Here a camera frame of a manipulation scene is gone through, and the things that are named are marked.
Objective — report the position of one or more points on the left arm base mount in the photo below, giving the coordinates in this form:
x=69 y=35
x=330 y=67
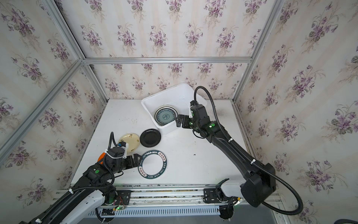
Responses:
x=116 y=200

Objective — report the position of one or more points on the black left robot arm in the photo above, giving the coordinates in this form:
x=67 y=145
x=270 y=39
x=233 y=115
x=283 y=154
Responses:
x=96 y=186

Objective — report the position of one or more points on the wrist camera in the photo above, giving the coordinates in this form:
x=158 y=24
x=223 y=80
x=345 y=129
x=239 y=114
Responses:
x=124 y=146
x=192 y=112

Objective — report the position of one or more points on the beige plate with calligraphy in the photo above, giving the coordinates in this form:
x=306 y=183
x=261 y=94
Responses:
x=132 y=140

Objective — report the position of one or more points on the aluminium frame post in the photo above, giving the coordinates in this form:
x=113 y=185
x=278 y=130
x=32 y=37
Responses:
x=98 y=89

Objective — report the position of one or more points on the aluminium rail base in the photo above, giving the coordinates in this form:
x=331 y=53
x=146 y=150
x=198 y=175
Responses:
x=156 y=201

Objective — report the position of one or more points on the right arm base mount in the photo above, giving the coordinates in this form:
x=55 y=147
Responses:
x=228 y=193

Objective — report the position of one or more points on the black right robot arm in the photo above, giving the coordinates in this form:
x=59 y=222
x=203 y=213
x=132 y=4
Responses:
x=260 y=179

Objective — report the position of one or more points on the blue floral small plate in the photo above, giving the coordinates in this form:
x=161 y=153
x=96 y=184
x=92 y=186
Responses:
x=165 y=115

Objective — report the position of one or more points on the green Hao Wei plate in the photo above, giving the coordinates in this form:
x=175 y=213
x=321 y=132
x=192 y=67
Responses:
x=152 y=165

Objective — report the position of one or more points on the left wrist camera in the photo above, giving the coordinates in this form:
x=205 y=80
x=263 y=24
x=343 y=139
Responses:
x=124 y=146

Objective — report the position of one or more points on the orange plate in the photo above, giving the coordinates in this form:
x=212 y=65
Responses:
x=101 y=157

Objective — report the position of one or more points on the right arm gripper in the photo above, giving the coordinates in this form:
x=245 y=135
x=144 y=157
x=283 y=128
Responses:
x=186 y=121

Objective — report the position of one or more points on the white plastic bin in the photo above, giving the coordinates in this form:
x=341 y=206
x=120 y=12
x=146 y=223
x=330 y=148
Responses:
x=179 y=97

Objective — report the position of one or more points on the black glossy plate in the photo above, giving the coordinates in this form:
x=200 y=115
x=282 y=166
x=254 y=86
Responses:
x=150 y=138

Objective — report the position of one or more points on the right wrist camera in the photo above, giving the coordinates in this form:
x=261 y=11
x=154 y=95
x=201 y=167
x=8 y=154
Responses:
x=192 y=112

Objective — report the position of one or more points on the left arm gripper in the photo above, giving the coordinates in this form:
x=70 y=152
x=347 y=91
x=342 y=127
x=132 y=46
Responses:
x=128 y=161

